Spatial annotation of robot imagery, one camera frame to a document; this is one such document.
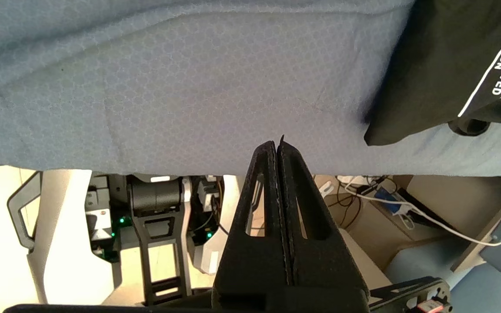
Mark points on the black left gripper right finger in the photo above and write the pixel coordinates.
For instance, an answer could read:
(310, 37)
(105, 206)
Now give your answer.
(320, 265)

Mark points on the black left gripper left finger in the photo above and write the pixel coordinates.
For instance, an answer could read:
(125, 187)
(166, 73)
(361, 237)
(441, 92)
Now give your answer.
(255, 269)

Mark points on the black t-shirt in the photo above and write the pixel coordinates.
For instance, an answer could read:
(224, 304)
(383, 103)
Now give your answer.
(429, 65)

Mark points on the white grey robot base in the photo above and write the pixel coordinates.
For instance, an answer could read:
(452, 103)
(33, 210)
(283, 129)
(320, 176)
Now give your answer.
(63, 261)

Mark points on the tan cardboard box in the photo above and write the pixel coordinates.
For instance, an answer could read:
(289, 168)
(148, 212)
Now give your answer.
(363, 261)
(459, 200)

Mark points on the blue power adapter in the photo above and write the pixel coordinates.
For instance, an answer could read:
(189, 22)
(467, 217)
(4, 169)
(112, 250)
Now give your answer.
(389, 198)

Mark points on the brown wooden panel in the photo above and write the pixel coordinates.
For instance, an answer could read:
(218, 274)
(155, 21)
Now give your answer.
(481, 237)

